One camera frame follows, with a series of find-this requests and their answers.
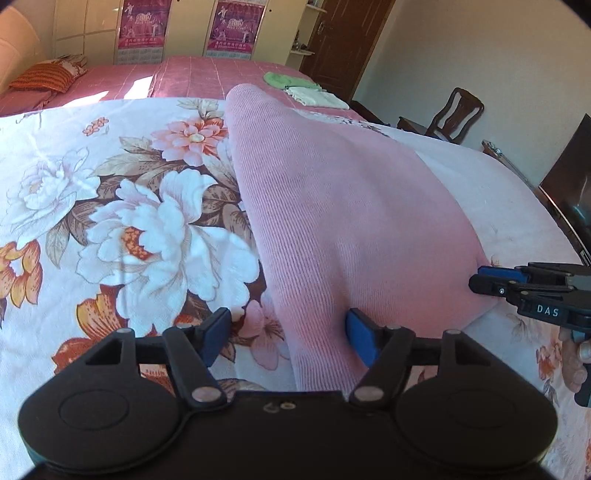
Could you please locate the folded green cloth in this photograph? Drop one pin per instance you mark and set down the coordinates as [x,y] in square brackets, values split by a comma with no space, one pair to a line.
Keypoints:
[284,81]

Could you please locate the cream arched headboard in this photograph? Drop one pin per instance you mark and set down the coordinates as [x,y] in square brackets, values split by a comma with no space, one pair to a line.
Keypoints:
[14,41]

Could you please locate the cream corner shelf unit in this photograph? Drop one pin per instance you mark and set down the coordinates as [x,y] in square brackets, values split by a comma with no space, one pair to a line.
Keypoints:
[307,27]

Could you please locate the cream wardrobe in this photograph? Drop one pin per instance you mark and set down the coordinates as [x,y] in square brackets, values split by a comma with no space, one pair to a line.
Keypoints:
[184,27]

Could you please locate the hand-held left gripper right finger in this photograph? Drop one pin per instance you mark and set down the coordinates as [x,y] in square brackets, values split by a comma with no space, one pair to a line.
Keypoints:
[361,336]

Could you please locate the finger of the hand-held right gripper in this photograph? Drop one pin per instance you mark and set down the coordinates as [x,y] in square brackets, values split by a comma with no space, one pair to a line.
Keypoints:
[494,286]
[503,272]

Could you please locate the dark wooden bed frame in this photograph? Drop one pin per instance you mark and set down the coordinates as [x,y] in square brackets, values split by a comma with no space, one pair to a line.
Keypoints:
[374,113]

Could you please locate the floral bed sheet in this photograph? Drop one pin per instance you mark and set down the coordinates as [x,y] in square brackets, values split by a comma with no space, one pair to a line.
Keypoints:
[115,221]

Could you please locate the black flat screen television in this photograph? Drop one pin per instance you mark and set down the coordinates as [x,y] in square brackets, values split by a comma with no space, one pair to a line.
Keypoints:
[572,184]

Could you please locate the white patterned pillow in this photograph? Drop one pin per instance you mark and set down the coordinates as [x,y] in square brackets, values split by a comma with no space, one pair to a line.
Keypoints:
[74,64]

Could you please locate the person's right hand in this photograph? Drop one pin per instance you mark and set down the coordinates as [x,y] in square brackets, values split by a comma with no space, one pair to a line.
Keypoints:
[572,364]

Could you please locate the orange striped pillow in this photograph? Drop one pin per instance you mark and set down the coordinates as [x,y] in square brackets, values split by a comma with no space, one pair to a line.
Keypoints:
[46,76]

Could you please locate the purple wall poster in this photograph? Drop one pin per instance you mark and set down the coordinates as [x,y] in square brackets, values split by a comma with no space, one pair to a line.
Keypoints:
[234,27]
[143,30]

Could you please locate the wooden side table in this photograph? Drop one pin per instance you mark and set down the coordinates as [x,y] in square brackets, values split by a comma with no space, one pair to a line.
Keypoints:
[508,159]

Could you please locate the pink knit sweater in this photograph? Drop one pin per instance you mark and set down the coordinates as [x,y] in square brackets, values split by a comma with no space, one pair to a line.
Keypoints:
[332,221]

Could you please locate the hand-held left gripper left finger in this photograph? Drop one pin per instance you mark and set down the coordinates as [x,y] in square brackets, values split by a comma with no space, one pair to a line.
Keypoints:
[213,334]

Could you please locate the pink pillow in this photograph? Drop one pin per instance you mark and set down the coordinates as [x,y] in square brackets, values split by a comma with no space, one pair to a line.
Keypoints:
[23,99]

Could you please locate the brown wooden door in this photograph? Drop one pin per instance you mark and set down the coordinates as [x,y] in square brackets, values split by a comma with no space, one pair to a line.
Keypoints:
[344,41]

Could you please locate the dark wooden chair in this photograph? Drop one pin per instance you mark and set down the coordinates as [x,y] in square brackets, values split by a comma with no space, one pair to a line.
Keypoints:
[450,117]

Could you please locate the folded white cloth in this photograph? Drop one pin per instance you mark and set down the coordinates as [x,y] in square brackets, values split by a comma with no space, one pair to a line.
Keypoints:
[316,97]

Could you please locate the pink checked bedspread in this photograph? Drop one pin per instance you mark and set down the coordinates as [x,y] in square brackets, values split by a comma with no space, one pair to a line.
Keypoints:
[207,76]

